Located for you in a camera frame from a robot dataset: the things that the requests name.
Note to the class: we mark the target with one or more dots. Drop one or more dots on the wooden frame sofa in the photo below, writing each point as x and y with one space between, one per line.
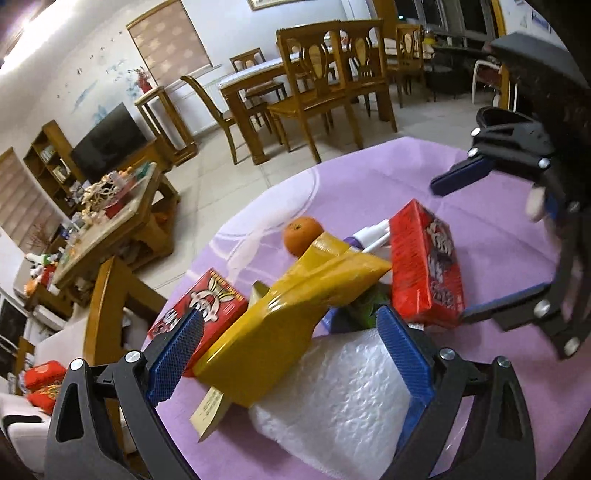
108 300

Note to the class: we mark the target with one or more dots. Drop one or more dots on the wooden dining table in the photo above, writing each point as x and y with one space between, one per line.
258 71

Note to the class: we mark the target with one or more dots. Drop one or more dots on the white paper towel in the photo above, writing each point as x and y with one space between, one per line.
332 406

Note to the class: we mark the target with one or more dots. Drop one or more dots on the small cluttered sofa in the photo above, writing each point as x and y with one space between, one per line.
46 304

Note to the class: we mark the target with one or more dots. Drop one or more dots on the dark side table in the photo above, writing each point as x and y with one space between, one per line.
450 55

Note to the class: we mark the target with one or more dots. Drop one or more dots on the white ornate rack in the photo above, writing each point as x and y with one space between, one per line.
99 194

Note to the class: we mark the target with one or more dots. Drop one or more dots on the green flat box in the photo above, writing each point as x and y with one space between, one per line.
144 171

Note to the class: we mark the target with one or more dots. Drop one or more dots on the wooden bookshelf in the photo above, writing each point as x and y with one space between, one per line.
46 152

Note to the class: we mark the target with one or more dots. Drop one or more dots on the dark glass window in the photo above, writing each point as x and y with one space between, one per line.
443 14

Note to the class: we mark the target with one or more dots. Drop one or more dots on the beige patterned window blind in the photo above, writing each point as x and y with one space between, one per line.
166 41

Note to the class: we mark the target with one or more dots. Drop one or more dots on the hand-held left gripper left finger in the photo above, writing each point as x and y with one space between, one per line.
175 360

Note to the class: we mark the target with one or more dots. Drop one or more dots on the beige paper booklet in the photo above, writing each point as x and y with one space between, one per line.
210 410

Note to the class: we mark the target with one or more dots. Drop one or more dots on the wooden coffee table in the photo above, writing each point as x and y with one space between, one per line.
134 207

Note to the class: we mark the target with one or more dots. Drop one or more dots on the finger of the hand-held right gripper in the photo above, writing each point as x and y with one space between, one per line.
503 302
457 177

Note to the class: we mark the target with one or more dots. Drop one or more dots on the red vase with twigs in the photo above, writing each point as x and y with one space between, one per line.
144 84

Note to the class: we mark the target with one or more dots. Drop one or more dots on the yellow snack packet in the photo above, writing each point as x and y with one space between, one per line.
277 323

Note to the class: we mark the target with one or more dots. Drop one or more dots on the tall wooden plant stand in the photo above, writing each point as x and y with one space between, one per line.
159 92

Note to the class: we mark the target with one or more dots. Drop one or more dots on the purple tablecloth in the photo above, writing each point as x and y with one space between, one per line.
369 184

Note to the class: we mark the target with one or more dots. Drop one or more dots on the wooden television stand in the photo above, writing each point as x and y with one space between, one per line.
157 152

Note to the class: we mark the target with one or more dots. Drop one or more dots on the black television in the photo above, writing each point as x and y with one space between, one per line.
108 143

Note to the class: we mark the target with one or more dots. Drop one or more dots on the green packet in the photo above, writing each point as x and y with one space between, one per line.
369 304

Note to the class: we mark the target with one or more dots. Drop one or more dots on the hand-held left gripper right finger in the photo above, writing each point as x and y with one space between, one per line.
406 355

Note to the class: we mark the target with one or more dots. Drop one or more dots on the orange fruit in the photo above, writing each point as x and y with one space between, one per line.
300 233

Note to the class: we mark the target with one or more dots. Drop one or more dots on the white tube with purple cap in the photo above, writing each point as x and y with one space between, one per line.
374 233

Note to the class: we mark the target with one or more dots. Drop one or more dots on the white frame chair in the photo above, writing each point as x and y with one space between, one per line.
475 78

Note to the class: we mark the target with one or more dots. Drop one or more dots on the brown striped window blind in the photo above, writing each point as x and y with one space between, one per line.
23 194

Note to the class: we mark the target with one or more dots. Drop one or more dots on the framed floral wall picture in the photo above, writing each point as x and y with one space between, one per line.
261 3

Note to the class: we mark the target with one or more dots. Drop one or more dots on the red tissue box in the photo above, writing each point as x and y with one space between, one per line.
117 206

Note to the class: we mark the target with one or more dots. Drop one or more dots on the red printed box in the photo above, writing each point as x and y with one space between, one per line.
217 295
415 277

